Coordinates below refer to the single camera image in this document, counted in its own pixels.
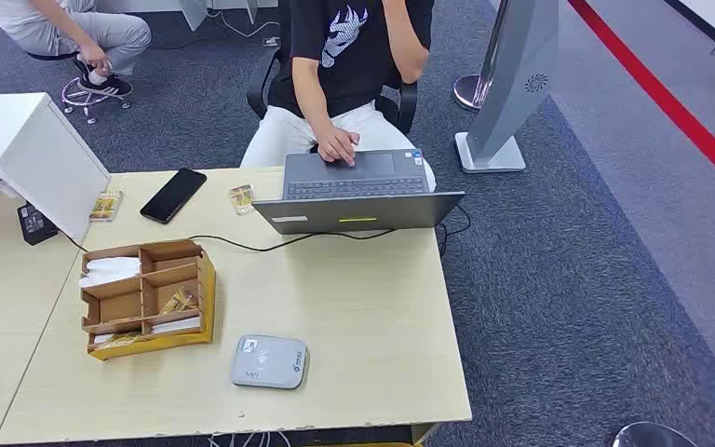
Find person's right hand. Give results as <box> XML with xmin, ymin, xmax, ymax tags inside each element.
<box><xmin>317</xmin><ymin>126</ymin><xmax>362</xmax><ymax>168</ymax></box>

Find person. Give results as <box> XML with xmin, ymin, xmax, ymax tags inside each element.
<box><xmin>0</xmin><ymin>0</ymin><xmax>152</xmax><ymax>98</ymax></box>
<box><xmin>240</xmin><ymin>0</ymin><xmax>438</xmax><ymax>193</ymax></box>

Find gold patterned key card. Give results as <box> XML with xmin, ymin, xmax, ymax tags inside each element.
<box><xmin>229</xmin><ymin>183</ymin><xmax>258</xmax><ymax>216</ymax></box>
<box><xmin>158</xmin><ymin>286</ymin><xmax>200</xmax><ymax>316</ymax></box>
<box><xmin>93</xmin><ymin>332</ymin><xmax>144</xmax><ymax>352</ymax></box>
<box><xmin>88</xmin><ymin>189</ymin><xmax>125</xmax><ymax>224</ymax></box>

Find cardboard card organizer box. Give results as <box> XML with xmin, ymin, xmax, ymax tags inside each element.
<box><xmin>79</xmin><ymin>238</ymin><xmax>218</xmax><ymax>362</ymax></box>

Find grey card reader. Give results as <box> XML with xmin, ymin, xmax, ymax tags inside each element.
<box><xmin>229</xmin><ymin>334</ymin><xmax>309</xmax><ymax>391</ymax></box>

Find white card stack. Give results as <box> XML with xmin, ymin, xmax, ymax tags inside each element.
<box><xmin>150</xmin><ymin>316</ymin><xmax>202</xmax><ymax>335</ymax></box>
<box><xmin>78</xmin><ymin>273</ymin><xmax>142</xmax><ymax>290</ymax></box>
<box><xmin>86</xmin><ymin>257</ymin><xmax>142</xmax><ymax>276</ymax></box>

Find grey laptop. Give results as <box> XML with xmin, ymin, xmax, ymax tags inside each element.
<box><xmin>252</xmin><ymin>147</ymin><xmax>466</xmax><ymax>237</ymax></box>

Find black office chair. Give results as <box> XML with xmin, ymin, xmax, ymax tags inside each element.
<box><xmin>246</xmin><ymin>36</ymin><xmax>419</xmax><ymax>136</ymax></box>

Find black smartphone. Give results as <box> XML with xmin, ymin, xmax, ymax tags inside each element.
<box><xmin>140</xmin><ymin>168</ymin><xmax>209</xmax><ymax>225</ymax></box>

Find grey standing kiosk panel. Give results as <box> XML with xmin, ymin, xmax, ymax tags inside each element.
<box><xmin>453</xmin><ymin>0</ymin><xmax>560</xmax><ymax>174</ymax></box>

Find white table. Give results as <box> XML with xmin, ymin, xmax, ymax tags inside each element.
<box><xmin>95</xmin><ymin>0</ymin><xmax>279</xmax><ymax>32</ymax></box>

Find chrome base stool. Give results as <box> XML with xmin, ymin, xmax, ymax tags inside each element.
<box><xmin>27</xmin><ymin>50</ymin><xmax>132</xmax><ymax>126</ymax></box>

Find white box cabinet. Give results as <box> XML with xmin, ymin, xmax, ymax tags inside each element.
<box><xmin>0</xmin><ymin>92</ymin><xmax>112</xmax><ymax>244</ymax></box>

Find black power adapter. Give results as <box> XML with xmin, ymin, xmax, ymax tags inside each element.
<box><xmin>17</xmin><ymin>202</ymin><xmax>60</xmax><ymax>247</ymax></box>

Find black laptop power cable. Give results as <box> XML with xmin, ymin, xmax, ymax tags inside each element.
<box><xmin>58</xmin><ymin>203</ymin><xmax>474</xmax><ymax>258</ymax></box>

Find chrome stanchion post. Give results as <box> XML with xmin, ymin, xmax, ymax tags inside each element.
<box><xmin>452</xmin><ymin>0</ymin><xmax>513</xmax><ymax>114</ymax></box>

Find white cable bundle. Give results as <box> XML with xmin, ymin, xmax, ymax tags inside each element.
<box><xmin>208</xmin><ymin>431</ymin><xmax>292</xmax><ymax>447</ymax></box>

